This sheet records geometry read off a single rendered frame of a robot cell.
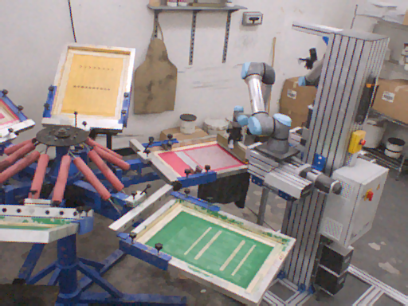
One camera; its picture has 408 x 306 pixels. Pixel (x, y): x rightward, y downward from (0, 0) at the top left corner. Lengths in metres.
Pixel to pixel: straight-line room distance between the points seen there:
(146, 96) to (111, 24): 0.88
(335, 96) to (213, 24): 2.91
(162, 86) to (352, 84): 2.92
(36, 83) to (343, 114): 3.12
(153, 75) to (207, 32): 0.84
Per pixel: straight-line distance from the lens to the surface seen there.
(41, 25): 4.77
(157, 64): 5.23
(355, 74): 2.81
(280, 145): 2.97
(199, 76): 5.62
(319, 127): 2.98
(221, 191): 3.40
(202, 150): 3.58
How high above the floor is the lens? 2.49
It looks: 26 degrees down
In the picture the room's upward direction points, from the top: 6 degrees clockwise
